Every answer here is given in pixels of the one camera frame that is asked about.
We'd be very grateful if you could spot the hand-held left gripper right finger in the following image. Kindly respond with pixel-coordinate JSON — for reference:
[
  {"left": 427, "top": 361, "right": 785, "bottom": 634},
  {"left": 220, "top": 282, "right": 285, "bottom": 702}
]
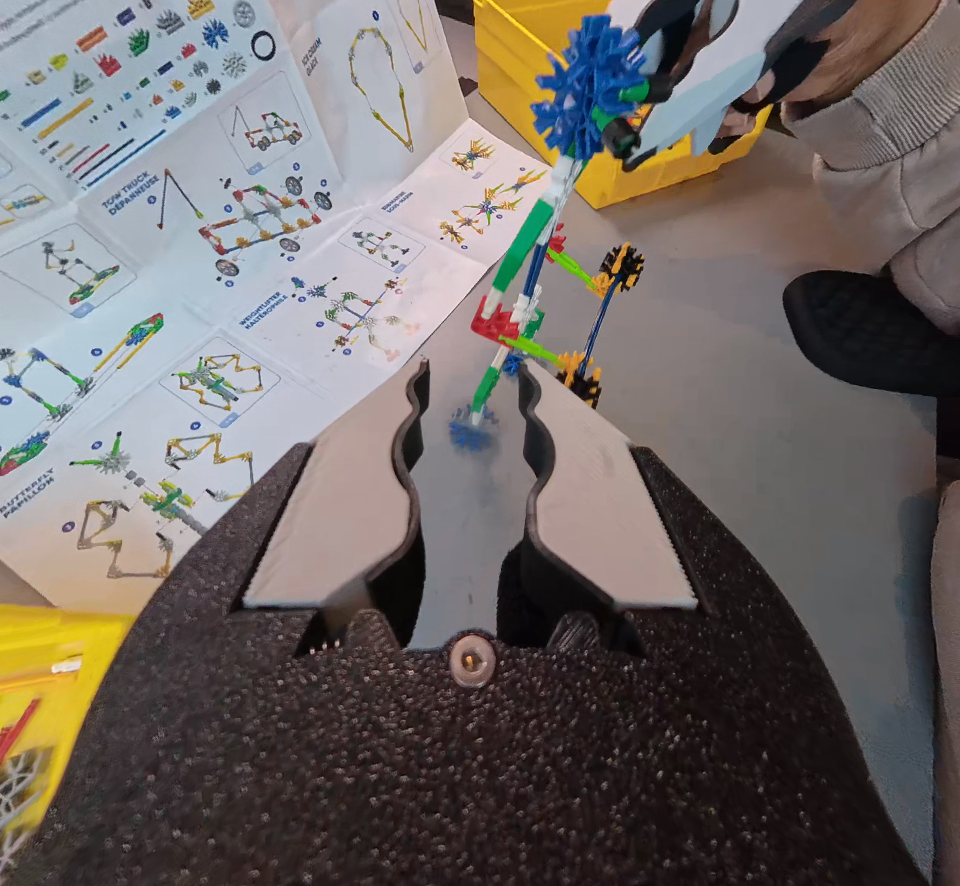
[{"left": 496, "top": 361, "right": 700, "bottom": 649}]

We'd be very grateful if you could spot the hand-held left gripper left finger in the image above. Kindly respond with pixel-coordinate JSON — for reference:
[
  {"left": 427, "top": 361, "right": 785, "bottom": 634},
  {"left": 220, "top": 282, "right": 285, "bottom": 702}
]
[{"left": 241, "top": 359, "right": 432, "bottom": 649}]

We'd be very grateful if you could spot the multicoloured construction toy model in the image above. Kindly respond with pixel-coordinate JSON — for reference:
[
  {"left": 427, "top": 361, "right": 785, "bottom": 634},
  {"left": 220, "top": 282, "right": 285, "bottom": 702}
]
[{"left": 448, "top": 14, "right": 655, "bottom": 452}]

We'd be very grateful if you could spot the yellow plastic bin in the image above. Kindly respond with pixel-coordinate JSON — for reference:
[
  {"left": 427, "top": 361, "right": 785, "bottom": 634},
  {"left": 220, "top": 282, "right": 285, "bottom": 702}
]
[
  {"left": 0, "top": 604, "right": 136, "bottom": 857},
  {"left": 472, "top": 0, "right": 774, "bottom": 211}
]

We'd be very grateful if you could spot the black orange toy wheel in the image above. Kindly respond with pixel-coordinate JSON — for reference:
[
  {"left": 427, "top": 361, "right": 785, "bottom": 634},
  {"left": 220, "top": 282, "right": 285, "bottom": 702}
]
[
  {"left": 603, "top": 244, "right": 648, "bottom": 295},
  {"left": 556, "top": 357, "right": 603, "bottom": 411}
]

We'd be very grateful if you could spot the lime green toy rod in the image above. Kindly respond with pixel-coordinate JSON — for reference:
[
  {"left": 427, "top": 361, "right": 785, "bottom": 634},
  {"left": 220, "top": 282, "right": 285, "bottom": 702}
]
[
  {"left": 551, "top": 252, "right": 601, "bottom": 291},
  {"left": 498, "top": 334, "right": 571, "bottom": 370}
]

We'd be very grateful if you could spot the thin blue toy rod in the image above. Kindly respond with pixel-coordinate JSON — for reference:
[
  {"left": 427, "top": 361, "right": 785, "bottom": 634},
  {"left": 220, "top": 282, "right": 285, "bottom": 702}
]
[{"left": 585, "top": 278, "right": 627, "bottom": 373}]

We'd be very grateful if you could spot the person's right forearm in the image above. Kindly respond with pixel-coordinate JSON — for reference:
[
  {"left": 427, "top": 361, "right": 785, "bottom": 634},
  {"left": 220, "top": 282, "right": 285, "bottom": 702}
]
[{"left": 780, "top": 0, "right": 960, "bottom": 336}]

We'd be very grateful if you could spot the person's right hand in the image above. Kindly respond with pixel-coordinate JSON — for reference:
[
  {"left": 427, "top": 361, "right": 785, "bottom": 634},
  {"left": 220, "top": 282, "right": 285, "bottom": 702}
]
[{"left": 816, "top": 0, "right": 940, "bottom": 86}]

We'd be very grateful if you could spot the white instruction sheet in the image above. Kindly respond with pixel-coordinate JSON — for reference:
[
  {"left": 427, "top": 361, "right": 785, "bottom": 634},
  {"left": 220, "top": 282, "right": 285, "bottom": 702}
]
[{"left": 0, "top": 0, "right": 552, "bottom": 617}]

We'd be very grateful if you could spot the person's right leg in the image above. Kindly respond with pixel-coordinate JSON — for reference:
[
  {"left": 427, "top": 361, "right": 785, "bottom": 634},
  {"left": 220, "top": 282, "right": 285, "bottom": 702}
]
[{"left": 783, "top": 271, "right": 960, "bottom": 400}]

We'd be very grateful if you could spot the beige printed hoodie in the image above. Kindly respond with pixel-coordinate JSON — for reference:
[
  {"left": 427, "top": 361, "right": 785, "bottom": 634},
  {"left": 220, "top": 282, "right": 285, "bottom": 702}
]
[{"left": 930, "top": 481, "right": 960, "bottom": 827}]

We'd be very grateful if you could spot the pile of loose toy parts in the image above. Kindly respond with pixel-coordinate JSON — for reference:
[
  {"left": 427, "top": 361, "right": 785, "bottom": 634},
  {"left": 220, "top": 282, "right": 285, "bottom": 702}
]
[{"left": 0, "top": 653, "right": 84, "bottom": 850}]

